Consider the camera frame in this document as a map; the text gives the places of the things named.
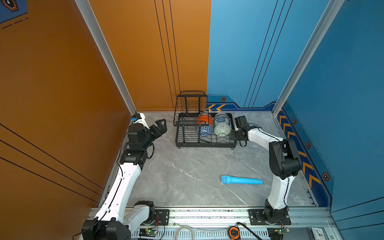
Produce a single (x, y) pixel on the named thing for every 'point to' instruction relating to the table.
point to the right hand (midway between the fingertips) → (233, 135)
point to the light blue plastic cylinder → (226, 179)
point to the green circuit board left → (148, 232)
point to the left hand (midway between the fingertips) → (160, 121)
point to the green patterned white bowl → (222, 129)
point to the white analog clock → (316, 233)
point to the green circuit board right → (281, 230)
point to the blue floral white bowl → (221, 117)
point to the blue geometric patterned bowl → (206, 130)
